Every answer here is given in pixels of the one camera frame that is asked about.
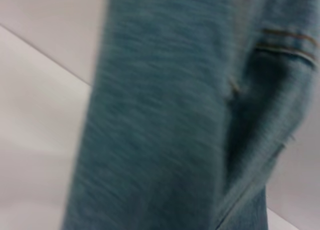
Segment blue denim shorts with print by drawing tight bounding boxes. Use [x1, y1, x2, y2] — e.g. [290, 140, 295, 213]
[61, 0, 320, 230]

